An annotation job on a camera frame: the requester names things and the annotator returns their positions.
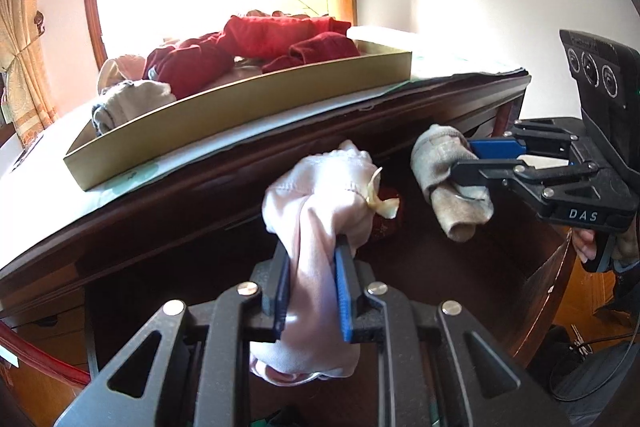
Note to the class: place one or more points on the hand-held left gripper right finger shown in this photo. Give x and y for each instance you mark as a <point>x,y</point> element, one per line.
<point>346,302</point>

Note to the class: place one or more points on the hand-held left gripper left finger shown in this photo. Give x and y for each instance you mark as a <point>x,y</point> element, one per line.
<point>281,307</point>

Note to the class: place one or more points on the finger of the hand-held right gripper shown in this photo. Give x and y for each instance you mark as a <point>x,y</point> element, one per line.
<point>495,149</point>
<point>480,172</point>

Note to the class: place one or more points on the beige sock bundle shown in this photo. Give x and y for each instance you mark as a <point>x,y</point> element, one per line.
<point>440,167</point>

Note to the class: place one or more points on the dark wooden drawer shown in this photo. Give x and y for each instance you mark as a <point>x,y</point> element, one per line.
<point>500,267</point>

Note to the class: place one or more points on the pale pink underwear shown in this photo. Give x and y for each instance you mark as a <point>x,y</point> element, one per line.
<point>320,207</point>

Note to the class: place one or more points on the red underwear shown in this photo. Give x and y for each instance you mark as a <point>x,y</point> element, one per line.
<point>280,34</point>
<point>315,52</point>
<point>187,64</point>

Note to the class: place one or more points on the beige underwear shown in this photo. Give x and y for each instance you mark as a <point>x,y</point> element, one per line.
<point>135,102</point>

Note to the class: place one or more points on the off-white underwear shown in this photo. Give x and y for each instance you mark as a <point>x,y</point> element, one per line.
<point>117,68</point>

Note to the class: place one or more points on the person's right forearm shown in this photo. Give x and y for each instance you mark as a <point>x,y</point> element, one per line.
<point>627,292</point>

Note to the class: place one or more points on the person's right hand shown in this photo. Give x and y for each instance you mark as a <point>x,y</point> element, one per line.
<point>582,247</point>

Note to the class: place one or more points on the red patterned cloth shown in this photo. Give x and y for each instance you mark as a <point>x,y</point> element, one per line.
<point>387,217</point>

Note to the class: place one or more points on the dark wooden table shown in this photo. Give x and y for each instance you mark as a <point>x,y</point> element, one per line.
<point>200,197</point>

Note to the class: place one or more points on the red curved bar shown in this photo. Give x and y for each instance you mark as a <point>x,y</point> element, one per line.
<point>50,362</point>

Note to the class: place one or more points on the tied yellow patterned curtain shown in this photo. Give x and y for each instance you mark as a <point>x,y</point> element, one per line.
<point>25,57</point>

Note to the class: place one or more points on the curtain tieback hook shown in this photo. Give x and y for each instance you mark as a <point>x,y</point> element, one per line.
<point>38,19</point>

